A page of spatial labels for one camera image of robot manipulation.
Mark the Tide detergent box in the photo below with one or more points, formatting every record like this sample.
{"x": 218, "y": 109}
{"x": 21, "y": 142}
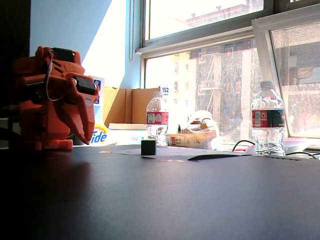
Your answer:
{"x": 120, "y": 105}

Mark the clear plastic bag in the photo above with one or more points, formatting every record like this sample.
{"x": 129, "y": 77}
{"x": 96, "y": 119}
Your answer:
{"x": 202, "y": 125}

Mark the pink tape strip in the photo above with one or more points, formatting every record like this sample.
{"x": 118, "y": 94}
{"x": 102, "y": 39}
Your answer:
{"x": 106, "y": 151}

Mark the window frame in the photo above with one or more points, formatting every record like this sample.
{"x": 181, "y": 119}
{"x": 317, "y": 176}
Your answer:
{"x": 200, "y": 35}

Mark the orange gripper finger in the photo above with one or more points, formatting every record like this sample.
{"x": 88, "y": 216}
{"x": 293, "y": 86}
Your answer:
{"x": 76, "y": 123}
{"x": 86, "y": 120}

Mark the clear water bottle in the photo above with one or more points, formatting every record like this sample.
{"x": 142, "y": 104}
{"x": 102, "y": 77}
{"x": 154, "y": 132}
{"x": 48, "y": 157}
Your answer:
{"x": 157, "y": 117}
{"x": 267, "y": 120}

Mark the pink pencil case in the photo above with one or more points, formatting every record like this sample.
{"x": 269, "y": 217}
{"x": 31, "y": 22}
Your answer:
{"x": 297, "y": 143}

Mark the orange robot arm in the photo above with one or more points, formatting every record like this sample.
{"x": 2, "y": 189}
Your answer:
{"x": 37, "y": 112}

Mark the white framed window screen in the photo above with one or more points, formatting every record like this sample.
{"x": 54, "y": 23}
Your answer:
{"x": 260, "y": 37}

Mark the white numbered grid paper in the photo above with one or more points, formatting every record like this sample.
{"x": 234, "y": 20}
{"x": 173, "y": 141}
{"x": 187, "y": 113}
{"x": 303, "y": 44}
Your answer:
{"x": 172, "y": 153}

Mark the green cube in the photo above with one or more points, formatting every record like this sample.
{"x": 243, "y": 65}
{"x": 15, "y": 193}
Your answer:
{"x": 148, "y": 148}

